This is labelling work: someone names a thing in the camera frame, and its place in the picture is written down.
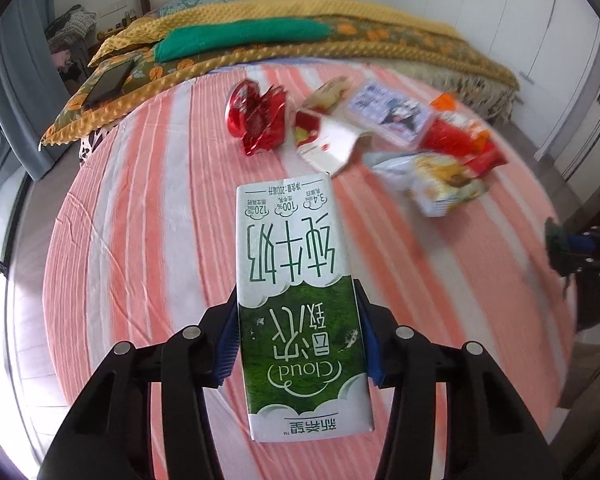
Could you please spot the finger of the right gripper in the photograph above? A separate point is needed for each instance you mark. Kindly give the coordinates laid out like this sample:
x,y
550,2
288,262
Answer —
x,y
587,244

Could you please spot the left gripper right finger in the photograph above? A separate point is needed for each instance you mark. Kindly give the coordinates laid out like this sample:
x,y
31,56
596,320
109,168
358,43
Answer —
x,y
490,433

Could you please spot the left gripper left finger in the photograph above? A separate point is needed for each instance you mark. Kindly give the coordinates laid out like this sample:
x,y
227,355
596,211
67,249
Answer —
x,y
107,431

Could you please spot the yellow green snack bag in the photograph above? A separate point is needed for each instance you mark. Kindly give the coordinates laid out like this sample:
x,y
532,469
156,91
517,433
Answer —
x,y
436,183

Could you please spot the red plastic bag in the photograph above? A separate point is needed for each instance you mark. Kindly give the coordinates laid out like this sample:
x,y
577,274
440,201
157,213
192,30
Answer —
x,y
447,139

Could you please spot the orange white bag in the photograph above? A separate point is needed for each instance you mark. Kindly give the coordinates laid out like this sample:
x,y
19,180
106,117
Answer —
x,y
450,116

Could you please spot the green white milk carton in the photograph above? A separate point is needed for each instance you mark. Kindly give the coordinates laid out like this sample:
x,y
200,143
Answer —
x,y
303,358

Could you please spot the clear plastic panda box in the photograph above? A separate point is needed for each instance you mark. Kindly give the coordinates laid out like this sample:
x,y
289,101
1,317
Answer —
x,y
392,114

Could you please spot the beige snack packet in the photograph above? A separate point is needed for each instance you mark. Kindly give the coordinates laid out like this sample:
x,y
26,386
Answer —
x,y
326,98

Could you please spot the red foil candy jar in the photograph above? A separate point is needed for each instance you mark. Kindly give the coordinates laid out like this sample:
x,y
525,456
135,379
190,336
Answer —
x,y
258,120

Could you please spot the long red snack wrapper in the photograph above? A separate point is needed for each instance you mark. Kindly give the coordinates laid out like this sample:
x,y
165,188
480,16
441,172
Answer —
x,y
485,155

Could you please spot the pink striped tablecloth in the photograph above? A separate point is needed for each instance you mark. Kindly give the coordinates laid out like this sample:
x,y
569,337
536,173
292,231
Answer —
x,y
232,291

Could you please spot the white wardrobe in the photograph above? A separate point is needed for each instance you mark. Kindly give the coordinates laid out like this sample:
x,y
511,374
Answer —
x,y
552,47

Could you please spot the white torn wrapper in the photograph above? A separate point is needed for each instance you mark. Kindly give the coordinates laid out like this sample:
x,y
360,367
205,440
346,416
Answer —
x,y
325,143

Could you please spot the yellow orange patterned quilt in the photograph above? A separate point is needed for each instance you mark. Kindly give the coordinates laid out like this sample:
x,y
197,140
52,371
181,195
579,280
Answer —
x,y
260,45

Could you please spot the black smartphone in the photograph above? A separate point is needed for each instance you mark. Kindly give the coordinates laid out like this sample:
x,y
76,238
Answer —
x,y
109,85

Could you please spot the grey blue curtain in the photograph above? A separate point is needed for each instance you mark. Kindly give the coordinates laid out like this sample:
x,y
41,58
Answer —
x,y
31,91

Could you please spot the dark wooden nightstand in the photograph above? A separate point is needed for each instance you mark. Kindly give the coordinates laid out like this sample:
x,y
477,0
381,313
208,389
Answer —
x,y
102,35

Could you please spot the clothes pile on chair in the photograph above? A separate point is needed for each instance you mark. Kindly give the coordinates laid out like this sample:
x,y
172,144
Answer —
x,y
69,33

